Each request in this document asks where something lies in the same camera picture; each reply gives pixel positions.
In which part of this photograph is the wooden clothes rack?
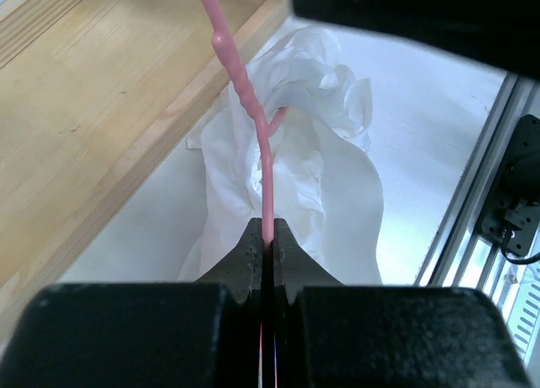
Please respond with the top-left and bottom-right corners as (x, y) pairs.
(0, 0), (296, 347)

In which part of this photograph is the white skirt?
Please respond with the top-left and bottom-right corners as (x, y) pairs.
(179, 26), (384, 285)

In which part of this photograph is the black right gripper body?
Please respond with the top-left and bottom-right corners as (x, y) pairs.
(291, 0), (539, 78)

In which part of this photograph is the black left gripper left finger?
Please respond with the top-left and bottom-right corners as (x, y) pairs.
(1, 218), (264, 387)

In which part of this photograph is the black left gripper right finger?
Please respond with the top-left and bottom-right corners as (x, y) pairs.
(273, 219), (532, 387)

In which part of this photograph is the aluminium frame rail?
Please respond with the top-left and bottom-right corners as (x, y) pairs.
(414, 73), (539, 289)

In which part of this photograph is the white slotted cable duct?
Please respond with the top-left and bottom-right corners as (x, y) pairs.
(507, 283), (539, 366)

